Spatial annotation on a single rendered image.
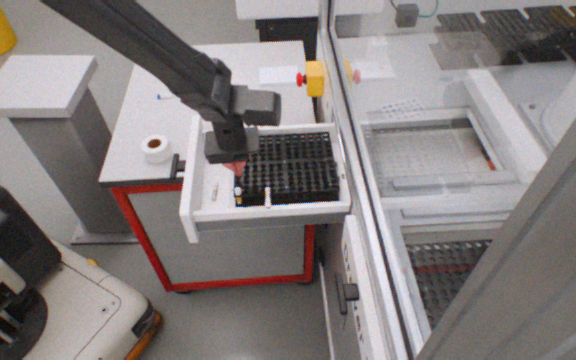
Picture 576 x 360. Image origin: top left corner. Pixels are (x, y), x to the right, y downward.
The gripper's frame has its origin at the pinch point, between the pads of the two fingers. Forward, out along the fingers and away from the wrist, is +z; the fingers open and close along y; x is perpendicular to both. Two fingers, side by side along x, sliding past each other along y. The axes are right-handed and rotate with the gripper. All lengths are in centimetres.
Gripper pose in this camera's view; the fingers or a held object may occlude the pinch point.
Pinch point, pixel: (239, 171)
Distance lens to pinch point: 85.6
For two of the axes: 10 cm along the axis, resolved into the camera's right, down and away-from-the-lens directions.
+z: 0.6, 6.5, 7.6
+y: 10.0, -0.9, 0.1
